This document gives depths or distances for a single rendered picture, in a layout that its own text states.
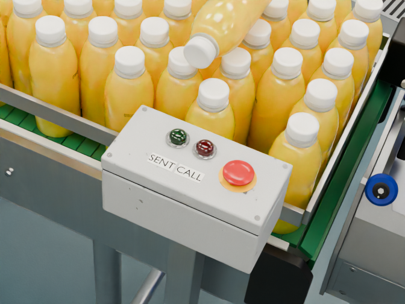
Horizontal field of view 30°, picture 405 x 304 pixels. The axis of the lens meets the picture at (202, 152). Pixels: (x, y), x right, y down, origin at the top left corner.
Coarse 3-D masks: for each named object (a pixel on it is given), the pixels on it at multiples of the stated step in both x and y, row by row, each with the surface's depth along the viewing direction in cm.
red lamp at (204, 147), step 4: (200, 140) 88; (204, 140) 87; (208, 140) 87; (196, 144) 87; (200, 144) 87; (204, 144) 87; (208, 144) 87; (212, 144) 87; (196, 148) 87; (200, 148) 87; (204, 148) 87; (208, 148) 87; (212, 148) 87; (200, 152) 87; (204, 152) 87; (208, 152) 87; (212, 152) 87
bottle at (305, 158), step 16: (272, 144) 97; (288, 144) 94; (304, 144) 94; (288, 160) 95; (304, 160) 94; (320, 160) 96; (304, 176) 96; (288, 192) 98; (304, 192) 99; (304, 208) 102; (288, 224) 103
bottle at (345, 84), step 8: (320, 72) 104; (328, 72) 103; (328, 80) 103; (336, 80) 103; (344, 80) 103; (352, 80) 104; (344, 88) 103; (352, 88) 104; (336, 96) 103; (344, 96) 104; (352, 96) 105; (336, 104) 104; (344, 104) 105; (344, 112) 106; (344, 120) 108; (336, 136) 110; (336, 144) 112; (328, 160) 114
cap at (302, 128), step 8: (288, 120) 93; (296, 120) 93; (304, 120) 93; (312, 120) 94; (288, 128) 93; (296, 128) 92; (304, 128) 92; (312, 128) 93; (296, 136) 92; (304, 136) 92; (312, 136) 93
